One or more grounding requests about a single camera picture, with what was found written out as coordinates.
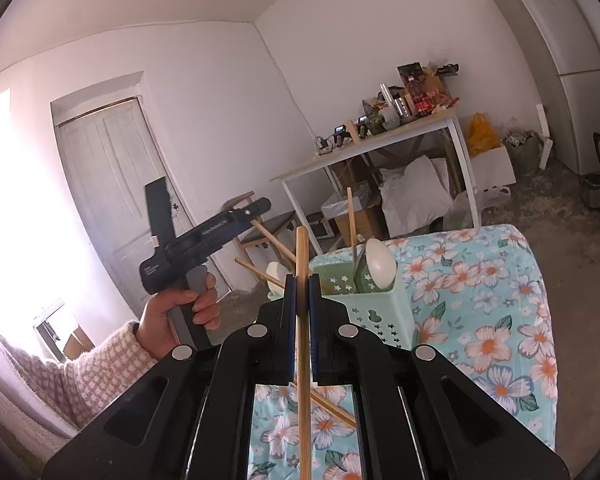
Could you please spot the person's left forearm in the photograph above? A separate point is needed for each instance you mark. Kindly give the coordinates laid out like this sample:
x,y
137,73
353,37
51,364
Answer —
x,y
80,380

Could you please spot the green bag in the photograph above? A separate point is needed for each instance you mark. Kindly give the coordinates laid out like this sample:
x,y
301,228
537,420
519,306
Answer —
x,y
527,155

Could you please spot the silver refrigerator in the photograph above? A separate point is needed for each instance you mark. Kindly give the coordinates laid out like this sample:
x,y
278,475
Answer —
x,y
555,35

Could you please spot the black rice cooker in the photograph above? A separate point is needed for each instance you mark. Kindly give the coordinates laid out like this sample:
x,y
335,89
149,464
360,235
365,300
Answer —
x,y
597,190

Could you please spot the small white framed appliance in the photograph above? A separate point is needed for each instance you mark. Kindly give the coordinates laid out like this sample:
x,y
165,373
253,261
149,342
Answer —
x,y
317,227

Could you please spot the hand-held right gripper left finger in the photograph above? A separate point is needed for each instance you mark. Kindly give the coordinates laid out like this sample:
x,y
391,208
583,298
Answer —
x,y
280,345

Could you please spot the wooden chair with dark seat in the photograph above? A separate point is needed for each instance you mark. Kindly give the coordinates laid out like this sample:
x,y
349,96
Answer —
x,y
280,221

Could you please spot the white lidded box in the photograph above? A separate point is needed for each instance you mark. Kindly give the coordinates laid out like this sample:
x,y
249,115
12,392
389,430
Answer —
x,y
335,207

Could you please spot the white sack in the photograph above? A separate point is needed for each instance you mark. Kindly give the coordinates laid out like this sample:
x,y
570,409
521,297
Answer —
x,y
415,190

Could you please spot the cola bottle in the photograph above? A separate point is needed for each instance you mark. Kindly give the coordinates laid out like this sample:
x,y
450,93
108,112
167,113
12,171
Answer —
x,y
421,100

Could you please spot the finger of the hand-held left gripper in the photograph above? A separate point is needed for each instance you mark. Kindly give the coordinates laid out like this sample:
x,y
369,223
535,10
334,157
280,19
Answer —
x,y
255,208

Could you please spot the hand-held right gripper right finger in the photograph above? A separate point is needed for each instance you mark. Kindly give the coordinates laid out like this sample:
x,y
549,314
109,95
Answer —
x,y
327,345

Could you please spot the white cardboard box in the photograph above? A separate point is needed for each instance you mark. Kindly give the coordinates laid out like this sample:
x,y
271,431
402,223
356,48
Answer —
x,y
495,167

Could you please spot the small brown cardboard box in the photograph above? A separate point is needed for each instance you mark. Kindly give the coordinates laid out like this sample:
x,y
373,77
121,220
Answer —
x,y
367,222

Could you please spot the green perforated utensil basket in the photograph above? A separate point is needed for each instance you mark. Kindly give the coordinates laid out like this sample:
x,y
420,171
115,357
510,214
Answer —
x,y
380,315

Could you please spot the white board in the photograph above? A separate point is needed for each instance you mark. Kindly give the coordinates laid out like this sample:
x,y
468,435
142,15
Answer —
x,y
545,152

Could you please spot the white panel door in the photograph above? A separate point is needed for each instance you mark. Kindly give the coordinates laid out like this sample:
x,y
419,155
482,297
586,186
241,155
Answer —
x,y
115,170

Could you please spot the white plastic rice spoon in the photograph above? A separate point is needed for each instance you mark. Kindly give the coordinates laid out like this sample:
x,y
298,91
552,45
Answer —
x,y
380,262
275,271

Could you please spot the pile of wooden chopsticks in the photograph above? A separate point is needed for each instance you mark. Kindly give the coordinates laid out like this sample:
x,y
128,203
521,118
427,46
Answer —
x,y
337,412

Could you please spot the single wooden chopstick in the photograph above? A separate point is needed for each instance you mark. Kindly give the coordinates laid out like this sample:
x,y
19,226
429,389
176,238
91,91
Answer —
x,y
275,242
304,410
257,272
352,230

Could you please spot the white metal-frame table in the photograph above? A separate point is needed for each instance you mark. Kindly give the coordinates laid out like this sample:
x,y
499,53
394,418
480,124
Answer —
x,y
380,142

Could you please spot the white plastic bag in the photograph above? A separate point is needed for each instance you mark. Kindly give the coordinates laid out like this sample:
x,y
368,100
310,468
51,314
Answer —
x,y
460,212

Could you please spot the person's left hand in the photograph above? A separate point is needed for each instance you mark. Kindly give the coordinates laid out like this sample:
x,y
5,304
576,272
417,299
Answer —
x,y
152,325

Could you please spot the black charger device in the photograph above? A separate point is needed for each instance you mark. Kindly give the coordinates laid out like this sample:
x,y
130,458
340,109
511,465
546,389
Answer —
x,y
339,135

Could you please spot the yellow plastic bag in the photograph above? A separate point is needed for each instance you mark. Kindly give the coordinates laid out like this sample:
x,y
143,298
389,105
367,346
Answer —
x,y
482,135

